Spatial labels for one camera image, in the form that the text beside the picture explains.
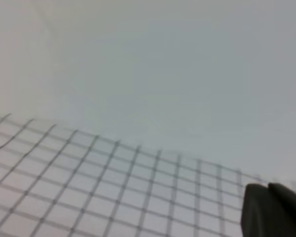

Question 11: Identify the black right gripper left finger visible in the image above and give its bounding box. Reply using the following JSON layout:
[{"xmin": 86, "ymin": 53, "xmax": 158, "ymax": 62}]
[{"xmin": 241, "ymin": 184, "xmax": 294, "ymax": 237}]

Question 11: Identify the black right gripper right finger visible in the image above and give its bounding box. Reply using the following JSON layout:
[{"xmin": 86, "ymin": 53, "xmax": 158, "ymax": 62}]
[{"xmin": 268, "ymin": 183, "xmax": 296, "ymax": 225}]

